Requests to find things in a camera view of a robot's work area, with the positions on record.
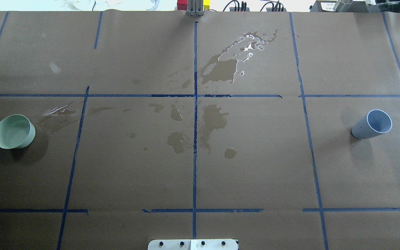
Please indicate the blue-grey plastic cup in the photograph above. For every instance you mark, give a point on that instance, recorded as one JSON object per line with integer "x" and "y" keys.
{"x": 375, "y": 123}

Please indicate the light green bowl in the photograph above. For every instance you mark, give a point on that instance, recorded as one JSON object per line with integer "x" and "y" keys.
{"x": 16, "y": 132}

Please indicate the red cube block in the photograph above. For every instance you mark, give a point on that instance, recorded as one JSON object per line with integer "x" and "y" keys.
{"x": 182, "y": 5}

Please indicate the yellow cube block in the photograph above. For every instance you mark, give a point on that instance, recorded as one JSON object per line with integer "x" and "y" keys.
{"x": 206, "y": 4}

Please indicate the left black power adapter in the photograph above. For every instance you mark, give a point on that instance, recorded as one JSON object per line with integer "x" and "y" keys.
{"x": 236, "y": 6}

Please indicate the black power adapter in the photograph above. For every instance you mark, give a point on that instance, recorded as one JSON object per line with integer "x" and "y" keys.
{"x": 236, "y": 6}
{"x": 276, "y": 6}

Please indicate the right black power adapter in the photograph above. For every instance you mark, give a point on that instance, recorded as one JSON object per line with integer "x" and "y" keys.
{"x": 276, "y": 6}

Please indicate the silver metal cylinder weight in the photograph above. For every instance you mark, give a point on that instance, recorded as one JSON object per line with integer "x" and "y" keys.
{"x": 342, "y": 5}

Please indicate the aluminium frame post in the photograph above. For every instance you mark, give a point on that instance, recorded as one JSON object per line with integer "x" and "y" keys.
{"x": 195, "y": 8}

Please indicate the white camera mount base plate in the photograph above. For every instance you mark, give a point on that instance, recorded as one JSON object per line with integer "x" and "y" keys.
{"x": 194, "y": 244}

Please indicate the black metal base plate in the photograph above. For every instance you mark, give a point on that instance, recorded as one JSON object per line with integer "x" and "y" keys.
{"x": 333, "y": 6}

